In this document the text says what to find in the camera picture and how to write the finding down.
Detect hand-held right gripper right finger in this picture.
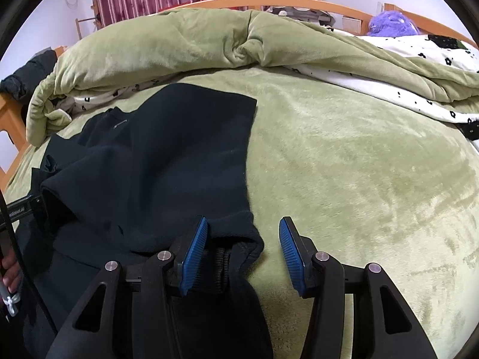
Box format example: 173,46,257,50
279,216,438,359

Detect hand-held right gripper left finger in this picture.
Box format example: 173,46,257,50
45,215,210,359

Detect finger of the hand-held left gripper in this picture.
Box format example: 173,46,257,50
5,192,47,227

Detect black sweatshirt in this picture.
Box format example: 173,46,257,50
15,83,275,359

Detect person's left hand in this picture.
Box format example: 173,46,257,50
0,252,21,296

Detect black jacket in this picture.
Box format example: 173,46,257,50
0,49,58,100

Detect wooden coat rack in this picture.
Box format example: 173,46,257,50
75,5,100,40

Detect green quilt with flowered lining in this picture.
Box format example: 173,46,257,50
26,7,479,146

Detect purple plush toy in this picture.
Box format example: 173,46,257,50
369,11,420,38

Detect black cable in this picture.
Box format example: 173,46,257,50
0,191,58,339

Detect wooden bed frame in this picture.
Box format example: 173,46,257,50
0,0,479,188

